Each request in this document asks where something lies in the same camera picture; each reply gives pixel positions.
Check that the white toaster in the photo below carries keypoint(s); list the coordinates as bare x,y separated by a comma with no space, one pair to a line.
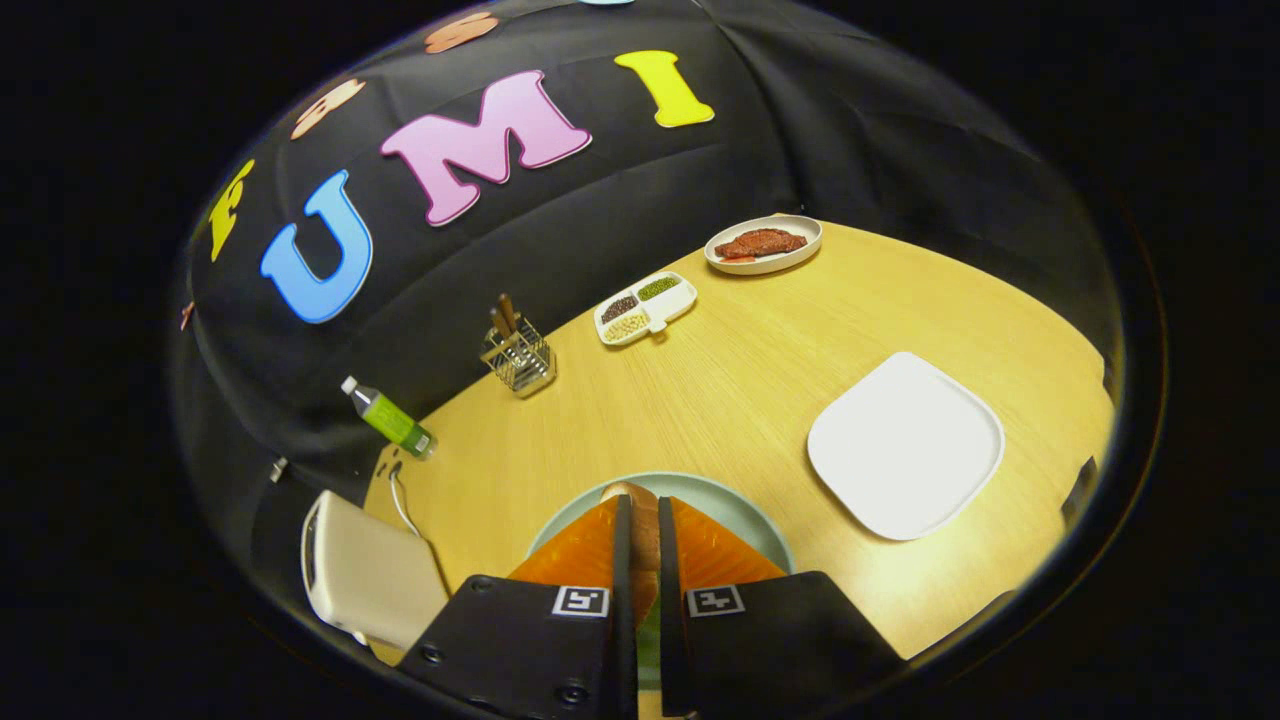
370,570

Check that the round pale green plate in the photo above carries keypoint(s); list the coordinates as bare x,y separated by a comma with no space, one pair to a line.
730,505

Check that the black backdrop cloth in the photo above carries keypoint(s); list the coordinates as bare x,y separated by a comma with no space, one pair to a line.
850,120

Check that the green label drink bottle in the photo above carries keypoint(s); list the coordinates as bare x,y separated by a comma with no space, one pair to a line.
395,420

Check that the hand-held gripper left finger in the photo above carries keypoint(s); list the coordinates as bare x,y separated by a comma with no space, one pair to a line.
560,660

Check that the white divided bean dish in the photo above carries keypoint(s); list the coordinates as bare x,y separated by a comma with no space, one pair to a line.
680,300

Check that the brown steak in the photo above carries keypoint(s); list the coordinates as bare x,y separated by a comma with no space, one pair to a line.
760,243

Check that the round white steak plate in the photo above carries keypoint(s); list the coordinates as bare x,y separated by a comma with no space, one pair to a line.
790,262

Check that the toasted bread slice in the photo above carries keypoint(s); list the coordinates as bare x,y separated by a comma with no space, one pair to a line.
645,540

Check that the square white plate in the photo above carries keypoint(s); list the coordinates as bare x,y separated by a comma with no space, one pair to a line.
900,450

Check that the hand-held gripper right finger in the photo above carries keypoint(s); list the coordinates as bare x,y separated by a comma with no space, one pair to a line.
760,650

